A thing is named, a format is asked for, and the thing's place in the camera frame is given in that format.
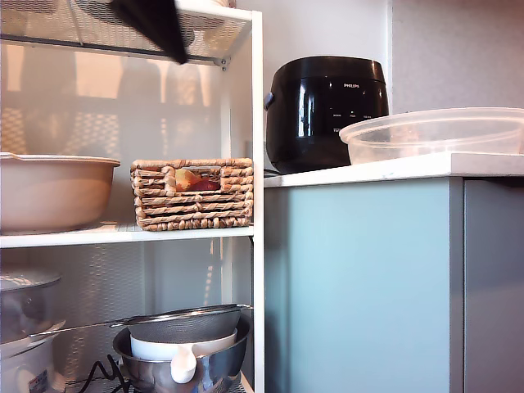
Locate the stainless steel mixing bowl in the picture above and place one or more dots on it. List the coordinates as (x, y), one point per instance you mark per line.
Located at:
(223, 368)

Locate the woven wicker basket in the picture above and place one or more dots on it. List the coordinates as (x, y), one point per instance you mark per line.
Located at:
(190, 209)

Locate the clear plastic microwave lid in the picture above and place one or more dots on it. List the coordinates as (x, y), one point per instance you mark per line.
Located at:
(442, 135)

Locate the teal kitchen cabinet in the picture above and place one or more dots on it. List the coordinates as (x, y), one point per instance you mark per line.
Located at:
(360, 286)

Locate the steel pot with glass lid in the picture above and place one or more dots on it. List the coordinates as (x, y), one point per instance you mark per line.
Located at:
(24, 303)

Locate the orange red food packet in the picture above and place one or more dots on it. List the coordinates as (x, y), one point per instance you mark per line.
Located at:
(196, 180)

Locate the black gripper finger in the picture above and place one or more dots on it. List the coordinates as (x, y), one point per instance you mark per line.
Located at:
(155, 24)

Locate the metal mesh sieve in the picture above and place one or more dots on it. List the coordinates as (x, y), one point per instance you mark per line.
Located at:
(186, 325)

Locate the white electric cooker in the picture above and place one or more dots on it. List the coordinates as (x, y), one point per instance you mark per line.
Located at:
(24, 368)

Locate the white metal shelf unit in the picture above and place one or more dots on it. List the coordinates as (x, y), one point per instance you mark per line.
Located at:
(258, 123)

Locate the black Philips rice cooker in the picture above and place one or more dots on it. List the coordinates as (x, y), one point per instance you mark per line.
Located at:
(303, 118)

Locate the large beige plastic bowl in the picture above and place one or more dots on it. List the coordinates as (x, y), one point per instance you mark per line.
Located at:
(53, 196)

